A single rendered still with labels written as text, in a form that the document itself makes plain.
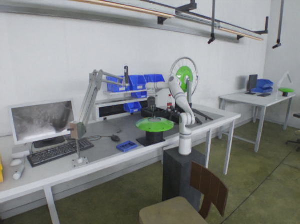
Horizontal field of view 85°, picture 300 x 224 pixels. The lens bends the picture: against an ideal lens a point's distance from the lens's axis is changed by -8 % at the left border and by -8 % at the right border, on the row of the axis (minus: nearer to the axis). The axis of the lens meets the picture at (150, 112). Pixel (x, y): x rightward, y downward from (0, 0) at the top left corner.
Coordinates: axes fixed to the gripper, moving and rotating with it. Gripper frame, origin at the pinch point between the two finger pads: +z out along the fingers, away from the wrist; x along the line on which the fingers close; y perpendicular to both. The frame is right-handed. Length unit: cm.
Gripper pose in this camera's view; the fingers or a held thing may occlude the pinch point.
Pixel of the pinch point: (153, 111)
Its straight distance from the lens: 156.7
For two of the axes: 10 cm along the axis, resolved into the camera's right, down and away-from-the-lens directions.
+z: 0.7, 7.7, -6.3
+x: -10.0, 0.2, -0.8
